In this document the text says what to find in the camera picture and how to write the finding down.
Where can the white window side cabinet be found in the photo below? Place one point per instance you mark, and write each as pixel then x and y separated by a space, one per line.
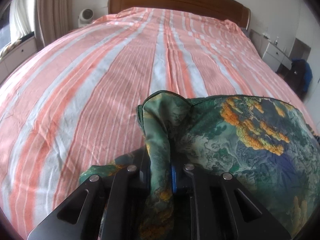
pixel 16 57

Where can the white round fan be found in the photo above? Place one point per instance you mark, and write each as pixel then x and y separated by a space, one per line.
pixel 85 17

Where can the white bedside drawer cabinet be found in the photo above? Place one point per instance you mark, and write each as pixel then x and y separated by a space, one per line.
pixel 274 57

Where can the green patterned silk jacket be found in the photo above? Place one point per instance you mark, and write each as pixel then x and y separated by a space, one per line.
pixel 265 143

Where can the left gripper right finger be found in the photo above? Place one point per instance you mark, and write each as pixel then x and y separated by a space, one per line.
pixel 208 206

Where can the brown wooden headboard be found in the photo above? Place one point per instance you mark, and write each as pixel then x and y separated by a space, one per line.
pixel 219 9

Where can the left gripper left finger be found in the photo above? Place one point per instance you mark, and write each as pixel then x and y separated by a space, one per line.
pixel 95 210

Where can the sheer white curtain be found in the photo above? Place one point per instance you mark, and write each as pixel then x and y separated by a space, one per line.
pixel 21 18

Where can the pink striped bed sheet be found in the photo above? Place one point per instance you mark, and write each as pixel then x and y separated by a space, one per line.
pixel 72 105

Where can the beige curtain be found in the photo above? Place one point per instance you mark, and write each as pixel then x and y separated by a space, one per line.
pixel 53 20

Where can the black and blue hanging clothes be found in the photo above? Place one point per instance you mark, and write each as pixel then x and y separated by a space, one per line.
pixel 300 77

